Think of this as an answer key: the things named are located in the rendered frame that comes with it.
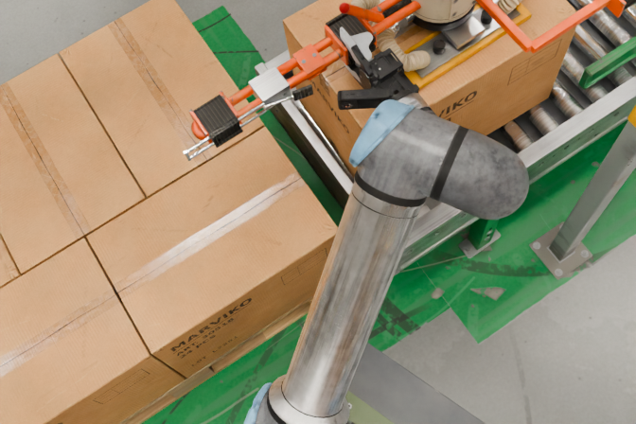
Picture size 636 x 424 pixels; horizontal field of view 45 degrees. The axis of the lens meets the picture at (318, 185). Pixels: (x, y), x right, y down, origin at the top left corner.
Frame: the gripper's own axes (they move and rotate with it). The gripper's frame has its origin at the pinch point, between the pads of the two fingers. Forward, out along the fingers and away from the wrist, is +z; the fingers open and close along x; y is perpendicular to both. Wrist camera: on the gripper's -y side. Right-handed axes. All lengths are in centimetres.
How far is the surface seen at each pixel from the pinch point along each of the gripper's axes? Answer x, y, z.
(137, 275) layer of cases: -50, -70, 0
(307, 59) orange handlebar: 2.9, -8.7, -0.1
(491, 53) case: -11.8, 30.9, -16.4
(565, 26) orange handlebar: 2.0, 41.3, -25.9
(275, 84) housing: 3.3, -17.7, -1.6
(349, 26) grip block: 3.0, 3.5, 1.4
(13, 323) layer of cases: -50, -104, 8
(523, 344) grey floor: -106, 17, -69
